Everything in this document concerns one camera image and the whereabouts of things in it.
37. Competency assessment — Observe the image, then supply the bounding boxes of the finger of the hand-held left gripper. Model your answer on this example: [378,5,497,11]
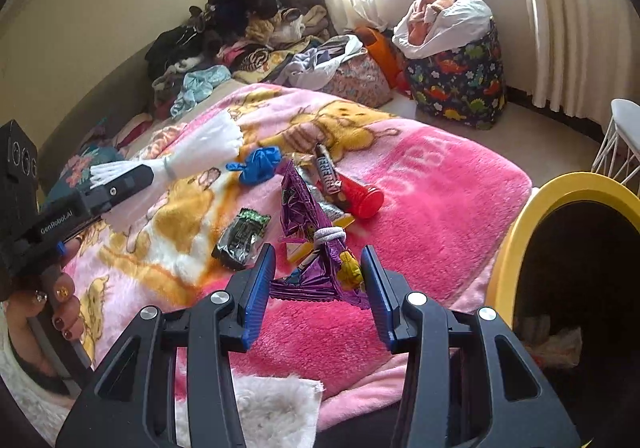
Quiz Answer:
[82,163,156,219]

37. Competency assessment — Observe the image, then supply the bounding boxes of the lilac cloth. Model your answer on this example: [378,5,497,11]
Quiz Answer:
[282,34,363,91]

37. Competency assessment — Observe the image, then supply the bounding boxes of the green snack packet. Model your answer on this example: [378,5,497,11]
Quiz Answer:
[211,208,272,271]

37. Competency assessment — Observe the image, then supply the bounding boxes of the light blue cloth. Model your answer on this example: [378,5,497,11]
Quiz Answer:
[170,66,234,121]

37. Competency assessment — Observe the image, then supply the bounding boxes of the floral fabric bag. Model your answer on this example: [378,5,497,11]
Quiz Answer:
[327,52,394,108]

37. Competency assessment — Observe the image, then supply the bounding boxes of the yellow wrapper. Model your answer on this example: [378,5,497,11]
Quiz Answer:
[277,237,321,265]

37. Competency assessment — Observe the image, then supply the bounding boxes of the white fluffy garment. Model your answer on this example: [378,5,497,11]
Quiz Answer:
[0,300,326,448]

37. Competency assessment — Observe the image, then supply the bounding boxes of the orange bag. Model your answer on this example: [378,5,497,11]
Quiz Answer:
[355,26,413,98]

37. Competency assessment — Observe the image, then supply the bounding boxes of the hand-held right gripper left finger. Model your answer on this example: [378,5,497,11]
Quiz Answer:
[55,243,278,448]

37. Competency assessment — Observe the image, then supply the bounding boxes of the white hair tie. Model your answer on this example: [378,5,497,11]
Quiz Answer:
[312,225,347,247]

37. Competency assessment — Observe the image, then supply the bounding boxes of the yellow rimmed trash bin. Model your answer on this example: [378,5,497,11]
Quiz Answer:
[485,173,640,448]

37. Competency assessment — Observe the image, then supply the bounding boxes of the red and white cloth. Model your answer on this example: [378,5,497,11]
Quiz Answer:
[112,112,156,151]

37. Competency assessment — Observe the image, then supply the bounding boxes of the dark clothes pile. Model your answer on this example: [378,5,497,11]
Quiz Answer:
[145,0,346,103]

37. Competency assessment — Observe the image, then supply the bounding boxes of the white round stool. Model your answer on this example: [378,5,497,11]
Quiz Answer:
[591,98,640,186]

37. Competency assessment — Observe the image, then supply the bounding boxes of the silver foil wrapper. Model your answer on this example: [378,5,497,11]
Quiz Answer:
[295,165,351,229]

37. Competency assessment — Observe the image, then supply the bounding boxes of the white plastic bag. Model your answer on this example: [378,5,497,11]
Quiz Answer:
[90,112,246,231]

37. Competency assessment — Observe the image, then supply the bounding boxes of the blue crumpled wrapper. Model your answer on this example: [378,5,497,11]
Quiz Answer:
[225,146,287,189]

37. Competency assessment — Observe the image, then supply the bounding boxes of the grey bed headboard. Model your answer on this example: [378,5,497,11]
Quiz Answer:
[37,35,166,163]

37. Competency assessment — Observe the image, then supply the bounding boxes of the dinosaur print laundry basket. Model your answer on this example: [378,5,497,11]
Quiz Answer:
[402,20,507,131]

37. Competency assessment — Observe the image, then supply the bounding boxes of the person's left hand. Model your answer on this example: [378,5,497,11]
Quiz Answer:
[7,235,88,375]

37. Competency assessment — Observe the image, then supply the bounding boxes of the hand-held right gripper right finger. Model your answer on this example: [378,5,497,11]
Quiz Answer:
[360,245,583,448]

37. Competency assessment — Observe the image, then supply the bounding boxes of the red plastic packaging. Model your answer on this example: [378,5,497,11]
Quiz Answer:
[332,173,386,221]

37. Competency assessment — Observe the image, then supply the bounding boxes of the purple snack packet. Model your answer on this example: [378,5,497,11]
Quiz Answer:
[270,160,373,311]

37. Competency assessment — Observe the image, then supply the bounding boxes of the brown chocolate bar wrapper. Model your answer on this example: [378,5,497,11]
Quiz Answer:
[312,144,349,211]

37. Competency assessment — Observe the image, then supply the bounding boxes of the pink printed blanket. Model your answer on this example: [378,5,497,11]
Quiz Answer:
[30,82,533,404]

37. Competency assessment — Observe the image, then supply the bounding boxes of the teal floral cloth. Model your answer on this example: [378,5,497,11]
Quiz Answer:
[55,145,126,201]

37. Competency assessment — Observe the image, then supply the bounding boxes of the white bag of clothes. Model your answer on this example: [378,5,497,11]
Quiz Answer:
[392,0,494,59]

